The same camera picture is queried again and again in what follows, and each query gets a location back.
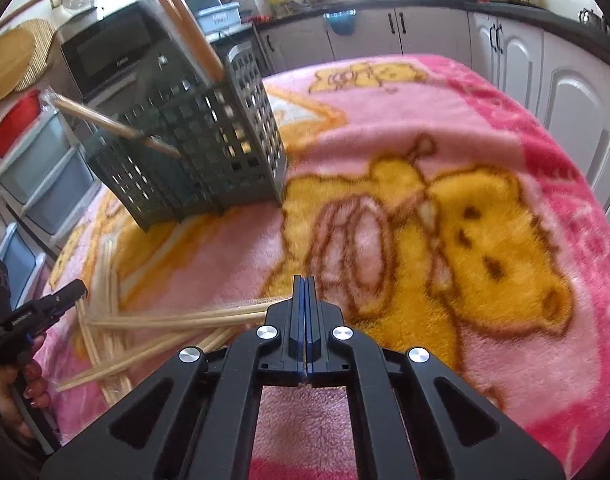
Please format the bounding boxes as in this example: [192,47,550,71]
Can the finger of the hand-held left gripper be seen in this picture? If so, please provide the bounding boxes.
[35,280,89,322]

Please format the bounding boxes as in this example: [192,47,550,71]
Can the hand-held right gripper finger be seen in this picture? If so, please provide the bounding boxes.
[306,277,568,480]
[40,275,306,480]

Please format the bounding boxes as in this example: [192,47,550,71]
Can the pile of wooden chopsticks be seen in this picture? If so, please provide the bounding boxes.
[55,237,272,401]

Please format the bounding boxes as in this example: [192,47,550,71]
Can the chopstick pair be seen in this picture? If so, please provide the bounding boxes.
[157,0,227,83]
[42,89,181,158]

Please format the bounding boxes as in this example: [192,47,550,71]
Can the grey plastic utensil basket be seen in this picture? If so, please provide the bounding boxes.
[77,42,288,231]

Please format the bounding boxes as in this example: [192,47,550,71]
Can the person's left hand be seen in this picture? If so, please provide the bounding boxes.
[0,335,52,441]

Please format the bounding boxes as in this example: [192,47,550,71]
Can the pale plastic drawer unit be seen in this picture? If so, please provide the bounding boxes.
[0,107,103,306]

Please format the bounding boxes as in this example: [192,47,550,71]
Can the red plastic basin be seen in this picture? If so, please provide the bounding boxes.
[0,89,42,157]

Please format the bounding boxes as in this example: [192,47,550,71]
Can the round wooden board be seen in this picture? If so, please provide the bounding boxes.
[0,27,36,106]

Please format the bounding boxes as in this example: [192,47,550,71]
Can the round bamboo mat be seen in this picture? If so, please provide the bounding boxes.
[10,18,58,92]

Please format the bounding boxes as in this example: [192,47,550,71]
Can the pink printed blanket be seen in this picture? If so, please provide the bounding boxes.
[32,54,610,480]

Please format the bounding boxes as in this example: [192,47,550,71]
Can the black microwave oven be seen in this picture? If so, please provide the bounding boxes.
[60,0,186,102]

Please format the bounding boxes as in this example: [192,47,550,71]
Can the wooden rolling pin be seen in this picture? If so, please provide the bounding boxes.
[0,0,54,28]

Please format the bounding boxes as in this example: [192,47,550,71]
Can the blue hanging bin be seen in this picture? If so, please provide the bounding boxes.
[324,8,358,37]

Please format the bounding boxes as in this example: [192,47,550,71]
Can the blue dish drainer box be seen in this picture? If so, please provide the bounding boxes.
[185,0,242,42]

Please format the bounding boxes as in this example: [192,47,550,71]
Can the black kitchen countertop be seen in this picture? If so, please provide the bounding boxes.
[245,0,610,41]

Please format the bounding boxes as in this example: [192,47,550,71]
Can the steel kettle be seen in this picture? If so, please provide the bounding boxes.
[579,7,610,32]

